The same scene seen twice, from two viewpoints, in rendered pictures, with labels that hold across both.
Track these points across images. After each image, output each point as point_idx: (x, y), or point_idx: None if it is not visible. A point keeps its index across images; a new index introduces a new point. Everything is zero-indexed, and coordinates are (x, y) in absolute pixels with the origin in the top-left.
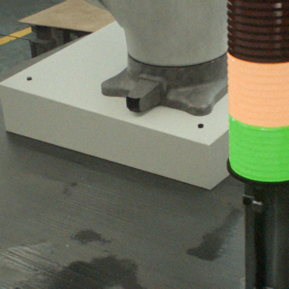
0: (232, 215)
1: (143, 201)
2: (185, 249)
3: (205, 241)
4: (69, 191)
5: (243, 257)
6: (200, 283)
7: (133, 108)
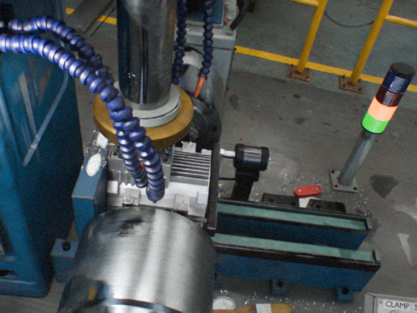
0: (412, 264)
1: None
2: (410, 236)
3: (408, 243)
4: None
5: (388, 236)
6: (391, 220)
7: None
